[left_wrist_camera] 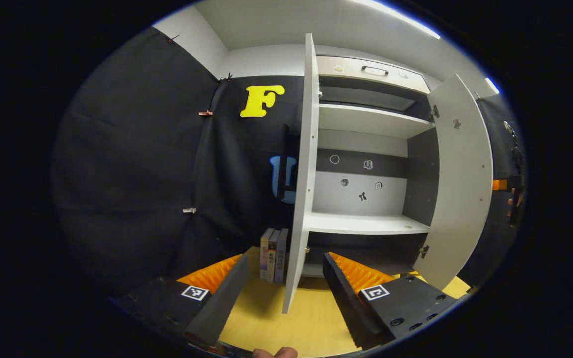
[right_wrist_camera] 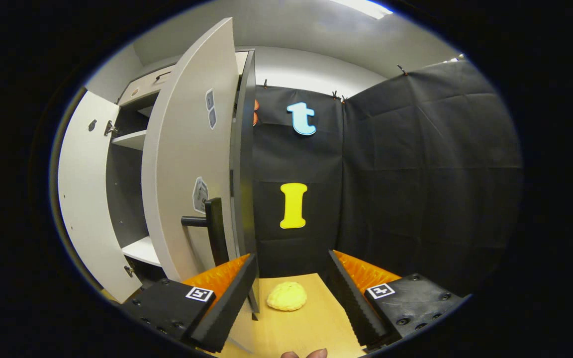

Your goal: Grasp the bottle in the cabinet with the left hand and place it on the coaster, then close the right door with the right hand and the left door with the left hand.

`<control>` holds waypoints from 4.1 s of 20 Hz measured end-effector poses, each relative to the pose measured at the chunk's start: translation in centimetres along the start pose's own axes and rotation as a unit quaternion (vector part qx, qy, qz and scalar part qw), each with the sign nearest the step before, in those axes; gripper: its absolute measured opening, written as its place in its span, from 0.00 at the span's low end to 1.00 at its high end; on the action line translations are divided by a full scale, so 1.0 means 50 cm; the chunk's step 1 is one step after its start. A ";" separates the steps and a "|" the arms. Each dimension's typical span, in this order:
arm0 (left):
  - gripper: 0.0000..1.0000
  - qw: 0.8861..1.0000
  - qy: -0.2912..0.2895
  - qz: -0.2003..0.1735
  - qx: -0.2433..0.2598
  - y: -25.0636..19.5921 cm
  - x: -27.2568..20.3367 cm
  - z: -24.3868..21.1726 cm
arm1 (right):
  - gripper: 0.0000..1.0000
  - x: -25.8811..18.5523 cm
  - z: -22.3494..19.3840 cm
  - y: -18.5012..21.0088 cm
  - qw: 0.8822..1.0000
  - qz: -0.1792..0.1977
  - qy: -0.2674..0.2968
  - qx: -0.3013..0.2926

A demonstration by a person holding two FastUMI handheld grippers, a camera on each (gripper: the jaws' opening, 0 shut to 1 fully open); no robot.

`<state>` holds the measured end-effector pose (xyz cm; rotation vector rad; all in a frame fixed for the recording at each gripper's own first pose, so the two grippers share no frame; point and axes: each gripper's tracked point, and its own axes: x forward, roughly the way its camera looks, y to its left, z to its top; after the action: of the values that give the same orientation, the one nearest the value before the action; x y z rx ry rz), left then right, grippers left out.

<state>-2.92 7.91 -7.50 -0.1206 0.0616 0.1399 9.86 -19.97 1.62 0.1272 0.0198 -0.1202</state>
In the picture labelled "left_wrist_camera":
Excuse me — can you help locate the pale spine book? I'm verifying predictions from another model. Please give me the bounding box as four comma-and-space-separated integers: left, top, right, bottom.
260, 228, 274, 280

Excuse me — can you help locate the blue grey spine book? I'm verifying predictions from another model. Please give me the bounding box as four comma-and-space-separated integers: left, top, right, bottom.
274, 228, 289, 284

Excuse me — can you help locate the white grey cabinet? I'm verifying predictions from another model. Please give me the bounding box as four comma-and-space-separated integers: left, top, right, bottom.
304, 55, 441, 279

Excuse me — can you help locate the dark grey spine book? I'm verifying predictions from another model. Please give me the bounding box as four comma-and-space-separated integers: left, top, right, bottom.
267, 229, 281, 283

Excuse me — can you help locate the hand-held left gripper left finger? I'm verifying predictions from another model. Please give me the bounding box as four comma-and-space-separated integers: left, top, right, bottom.
110, 254, 251, 347

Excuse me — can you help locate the white cabinet shelf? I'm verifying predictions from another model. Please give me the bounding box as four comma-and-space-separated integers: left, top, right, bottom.
306, 211, 431, 236
319, 103, 436, 140

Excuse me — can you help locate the long ceiling light panel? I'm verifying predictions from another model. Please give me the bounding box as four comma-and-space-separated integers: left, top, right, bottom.
351, 0, 441, 40

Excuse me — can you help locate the beige cabinet drawer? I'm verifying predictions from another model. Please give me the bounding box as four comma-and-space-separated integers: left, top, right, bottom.
316, 55, 431, 95

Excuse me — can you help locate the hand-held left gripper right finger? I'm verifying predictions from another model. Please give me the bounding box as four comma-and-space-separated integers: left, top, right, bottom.
322, 252, 459, 350

